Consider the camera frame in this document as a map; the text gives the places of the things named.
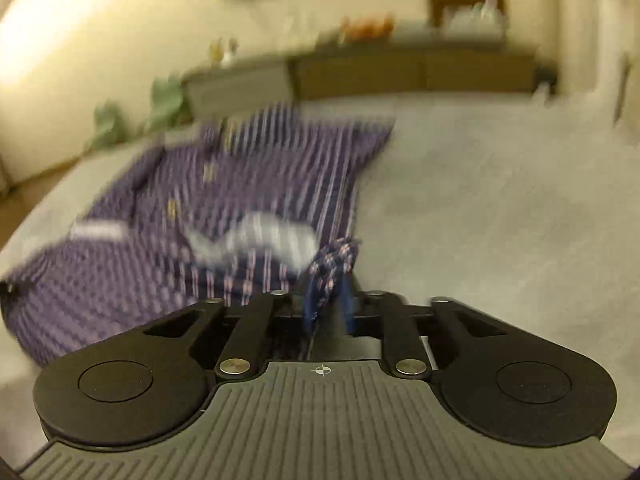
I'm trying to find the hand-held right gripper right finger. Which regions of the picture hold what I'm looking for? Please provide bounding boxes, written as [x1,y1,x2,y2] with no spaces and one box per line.
[339,279,512,380]

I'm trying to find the brown box of packets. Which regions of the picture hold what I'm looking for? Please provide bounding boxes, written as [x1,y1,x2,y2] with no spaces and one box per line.
[426,0,509,29]

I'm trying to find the purple plaid shirt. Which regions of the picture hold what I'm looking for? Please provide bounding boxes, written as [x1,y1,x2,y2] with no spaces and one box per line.
[0,102,399,367]

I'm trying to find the long grey tv cabinet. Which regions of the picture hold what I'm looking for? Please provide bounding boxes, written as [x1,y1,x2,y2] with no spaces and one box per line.
[181,41,559,112]

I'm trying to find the bag of orange fruit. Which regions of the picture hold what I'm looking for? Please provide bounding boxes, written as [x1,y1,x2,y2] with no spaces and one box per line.
[339,14,397,44]

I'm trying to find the green plastic chair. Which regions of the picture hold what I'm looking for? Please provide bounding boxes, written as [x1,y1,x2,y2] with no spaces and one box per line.
[89,101,132,152]
[144,74,194,132]

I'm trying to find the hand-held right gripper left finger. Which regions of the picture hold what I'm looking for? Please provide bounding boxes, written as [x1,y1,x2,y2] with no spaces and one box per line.
[143,289,307,380]

